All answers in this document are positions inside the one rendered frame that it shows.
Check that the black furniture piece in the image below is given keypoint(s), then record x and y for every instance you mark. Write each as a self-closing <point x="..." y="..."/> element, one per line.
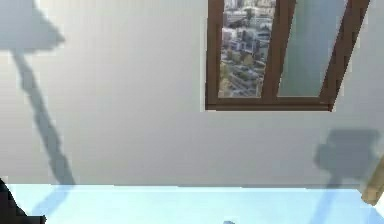
<point x="10" y="210"/>

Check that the tan wooden furniture piece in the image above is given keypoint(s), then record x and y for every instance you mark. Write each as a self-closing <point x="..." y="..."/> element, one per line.
<point x="375" y="190"/>

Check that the brown framed window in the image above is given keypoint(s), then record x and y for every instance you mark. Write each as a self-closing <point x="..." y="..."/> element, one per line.
<point x="277" y="50"/>

